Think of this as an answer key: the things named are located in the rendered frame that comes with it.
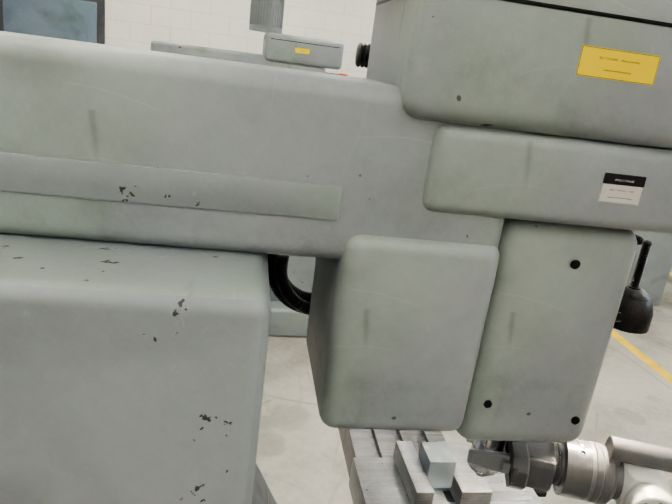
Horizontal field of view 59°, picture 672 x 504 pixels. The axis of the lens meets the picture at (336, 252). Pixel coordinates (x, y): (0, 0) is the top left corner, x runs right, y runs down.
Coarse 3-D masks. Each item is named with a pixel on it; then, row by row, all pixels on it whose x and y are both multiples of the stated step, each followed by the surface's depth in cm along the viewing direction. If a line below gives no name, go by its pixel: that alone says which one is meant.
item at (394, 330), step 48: (384, 240) 66; (336, 288) 69; (384, 288) 68; (432, 288) 68; (480, 288) 69; (336, 336) 69; (384, 336) 70; (432, 336) 70; (480, 336) 72; (336, 384) 71; (384, 384) 72; (432, 384) 73
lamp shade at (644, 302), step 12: (636, 288) 89; (624, 300) 88; (636, 300) 87; (648, 300) 88; (624, 312) 88; (636, 312) 87; (648, 312) 88; (624, 324) 88; (636, 324) 88; (648, 324) 88
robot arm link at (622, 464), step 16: (608, 448) 87; (624, 448) 85; (640, 448) 85; (656, 448) 85; (608, 464) 86; (624, 464) 87; (640, 464) 85; (656, 464) 85; (608, 480) 85; (624, 480) 86; (640, 480) 84; (656, 480) 85; (592, 496) 86; (608, 496) 85; (624, 496) 86; (640, 496) 83; (656, 496) 82
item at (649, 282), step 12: (660, 240) 501; (636, 252) 500; (660, 252) 506; (648, 264) 507; (660, 264) 510; (648, 276) 511; (660, 276) 514; (648, 288) 516; (660, 288) 518; (660, 300) 523
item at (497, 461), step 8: (472, 456) 89; (480, 456) 89; (488, 456) 89; (496, 456) 88; (504, 456) 88; (480, 464) 89; (488, 464) 89; (496, 464) 89; (504, 464) 88; (504, 472) 89
